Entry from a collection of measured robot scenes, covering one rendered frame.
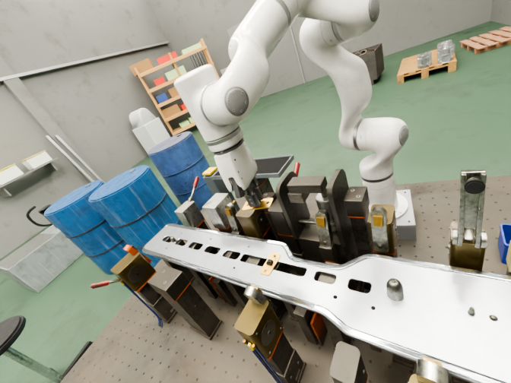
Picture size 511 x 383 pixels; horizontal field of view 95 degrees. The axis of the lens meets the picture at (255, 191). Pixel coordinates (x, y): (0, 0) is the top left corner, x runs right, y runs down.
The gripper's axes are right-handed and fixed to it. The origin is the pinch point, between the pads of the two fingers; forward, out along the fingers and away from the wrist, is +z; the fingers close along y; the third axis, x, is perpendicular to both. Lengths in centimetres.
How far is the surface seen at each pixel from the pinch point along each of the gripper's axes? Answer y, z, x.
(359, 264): 1.4, 25.2, 21.4
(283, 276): 6.4, 24.9, 1.0
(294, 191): -12.5, 9.0, 5.8
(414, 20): -845, 84, 161
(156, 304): 12, 41, -63
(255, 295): 18.3, 15.4, 0.1
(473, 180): -1.1, 3.6, 44.0
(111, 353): 31, 53, -86
